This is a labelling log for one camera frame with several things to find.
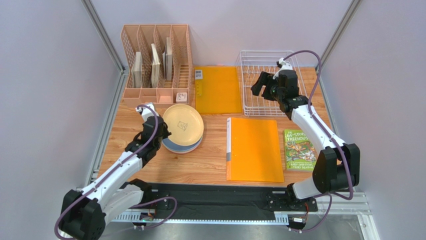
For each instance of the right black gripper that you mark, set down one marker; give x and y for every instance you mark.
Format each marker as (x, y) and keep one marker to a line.
(263, 86)

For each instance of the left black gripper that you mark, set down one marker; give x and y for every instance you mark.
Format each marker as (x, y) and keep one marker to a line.
(166, 132)

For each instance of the blue grey plate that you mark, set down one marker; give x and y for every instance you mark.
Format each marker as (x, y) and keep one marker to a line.
(168, 142)

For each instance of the tan wooden plate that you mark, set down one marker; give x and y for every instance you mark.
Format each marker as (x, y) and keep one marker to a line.
(185, 124)

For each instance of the yellow beige plate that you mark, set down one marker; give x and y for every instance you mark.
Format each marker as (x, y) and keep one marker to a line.
(180, 149)

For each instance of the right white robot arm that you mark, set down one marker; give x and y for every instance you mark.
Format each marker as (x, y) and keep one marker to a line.
(338, 163)

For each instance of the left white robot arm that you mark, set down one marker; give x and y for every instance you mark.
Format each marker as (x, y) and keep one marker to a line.
(116, 179)

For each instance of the translucent orange document folder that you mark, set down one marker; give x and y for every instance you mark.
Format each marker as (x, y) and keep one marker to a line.
(217, 90)

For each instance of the white power adapter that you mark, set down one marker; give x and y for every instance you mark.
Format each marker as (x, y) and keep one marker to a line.
(182, 98)

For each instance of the middle beige book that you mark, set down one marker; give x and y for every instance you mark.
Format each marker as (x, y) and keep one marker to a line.
(155, 67)

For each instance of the beige book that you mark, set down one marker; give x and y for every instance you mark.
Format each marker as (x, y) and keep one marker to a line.
(168, 60)
(155, 67)
(137, 70)

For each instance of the left beige book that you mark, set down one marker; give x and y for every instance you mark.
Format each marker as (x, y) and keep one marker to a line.
(137, 70)

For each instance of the pink plastic file organizer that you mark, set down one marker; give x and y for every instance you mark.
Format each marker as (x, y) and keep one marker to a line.
(139, 37)

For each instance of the right beige book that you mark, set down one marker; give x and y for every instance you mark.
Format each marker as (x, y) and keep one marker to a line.
(168, 60)

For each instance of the green treehouse book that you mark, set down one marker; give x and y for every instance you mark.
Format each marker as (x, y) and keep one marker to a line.
(300, 154)

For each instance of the black base mat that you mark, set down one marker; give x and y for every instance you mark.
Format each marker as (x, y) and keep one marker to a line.
(220, 202)

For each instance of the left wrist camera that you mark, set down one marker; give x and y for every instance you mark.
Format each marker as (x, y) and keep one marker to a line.
(146, 113)

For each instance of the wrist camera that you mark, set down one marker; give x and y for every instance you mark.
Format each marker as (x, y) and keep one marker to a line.
(146, 113)
(285, 68)

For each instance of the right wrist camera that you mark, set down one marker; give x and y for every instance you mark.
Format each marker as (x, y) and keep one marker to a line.
(285, 68)

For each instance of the left aluminium frame post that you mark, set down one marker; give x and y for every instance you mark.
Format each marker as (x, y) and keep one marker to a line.
(100, 28)

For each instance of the aluminium frame post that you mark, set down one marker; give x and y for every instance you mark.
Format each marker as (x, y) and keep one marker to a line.
(340, 30)
(100, 28)

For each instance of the orange ring binder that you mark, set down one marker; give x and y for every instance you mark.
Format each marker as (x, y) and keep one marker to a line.
(253, 150)

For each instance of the right aluminium frame post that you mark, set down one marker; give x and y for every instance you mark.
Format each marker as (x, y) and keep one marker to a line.
(340, 30)

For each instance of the aluminium front rail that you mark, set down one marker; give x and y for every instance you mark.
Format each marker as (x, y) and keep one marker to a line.
(337, 219)

